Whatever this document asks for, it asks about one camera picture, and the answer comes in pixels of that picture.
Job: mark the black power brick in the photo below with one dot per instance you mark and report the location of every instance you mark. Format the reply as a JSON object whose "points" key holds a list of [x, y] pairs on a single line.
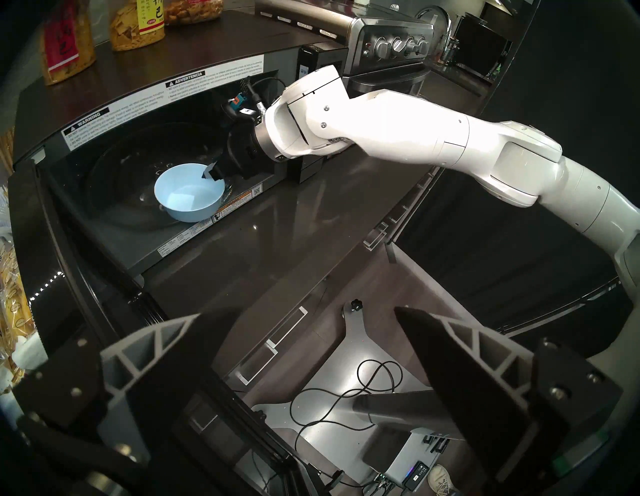
{"points": [[416, 475]]}

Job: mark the snack jar with red label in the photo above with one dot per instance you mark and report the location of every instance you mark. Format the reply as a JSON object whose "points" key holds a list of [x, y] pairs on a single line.
{"points": [[67, 45]]}

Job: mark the grey robot torso column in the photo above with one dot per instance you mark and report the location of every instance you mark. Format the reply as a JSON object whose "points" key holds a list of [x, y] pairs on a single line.
{"points": [[400, 410]]}

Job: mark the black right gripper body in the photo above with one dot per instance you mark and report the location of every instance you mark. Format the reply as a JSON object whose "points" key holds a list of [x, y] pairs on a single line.
{"points": [[245, 150]]}

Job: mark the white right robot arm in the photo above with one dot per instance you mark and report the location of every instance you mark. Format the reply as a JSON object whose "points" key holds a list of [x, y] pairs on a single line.
{"points": [[425, 130]]}

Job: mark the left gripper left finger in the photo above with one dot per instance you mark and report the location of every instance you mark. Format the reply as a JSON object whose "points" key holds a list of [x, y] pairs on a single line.
{"points": [[150, 360]]}

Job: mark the black glass microwave door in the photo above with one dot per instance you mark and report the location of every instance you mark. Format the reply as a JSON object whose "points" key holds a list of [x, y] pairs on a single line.
{"points": [[35, 250]]}

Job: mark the snack jar with yellow label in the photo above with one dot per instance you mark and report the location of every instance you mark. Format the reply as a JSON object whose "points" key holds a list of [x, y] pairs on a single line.
{"points": [[132, 30]]}

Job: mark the glass microwave turntable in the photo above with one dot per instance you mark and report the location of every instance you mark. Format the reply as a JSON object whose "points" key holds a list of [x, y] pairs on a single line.
{"points": [[125, 165]]}

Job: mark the black boxy appliance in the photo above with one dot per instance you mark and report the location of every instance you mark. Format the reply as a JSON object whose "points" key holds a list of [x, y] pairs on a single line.
{"points": [[480, 45]]}

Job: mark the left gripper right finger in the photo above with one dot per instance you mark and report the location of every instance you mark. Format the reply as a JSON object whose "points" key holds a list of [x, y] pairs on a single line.
{"points": [[465, 390]]}

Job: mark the black Panasonic microwave body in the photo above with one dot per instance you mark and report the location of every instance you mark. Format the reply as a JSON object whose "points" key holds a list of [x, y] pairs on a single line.
{"points": [[150, 65]]}

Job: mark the light blue bowl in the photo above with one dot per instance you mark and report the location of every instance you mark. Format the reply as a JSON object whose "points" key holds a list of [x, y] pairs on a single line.
{"points": [[187, 195]]}

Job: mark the black base knob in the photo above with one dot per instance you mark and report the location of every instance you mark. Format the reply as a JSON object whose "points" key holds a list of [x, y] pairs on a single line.
{"points": [[356, 304]]}

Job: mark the stainless steel toaster oven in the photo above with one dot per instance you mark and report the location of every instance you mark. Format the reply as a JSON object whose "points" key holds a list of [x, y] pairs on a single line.
{"points": [[395, 45]]}

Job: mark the chrome kitchen faucet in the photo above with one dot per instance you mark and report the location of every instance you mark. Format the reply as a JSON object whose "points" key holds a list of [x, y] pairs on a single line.
{"points": [[440, 20]]}

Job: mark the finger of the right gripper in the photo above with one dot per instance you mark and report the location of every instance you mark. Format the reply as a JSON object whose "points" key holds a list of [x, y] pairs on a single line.
{"points": [[214, 172]]}

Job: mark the white sneaker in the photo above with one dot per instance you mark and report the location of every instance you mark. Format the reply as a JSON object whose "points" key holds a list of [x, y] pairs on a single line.
{"points": [[440, 480]]}

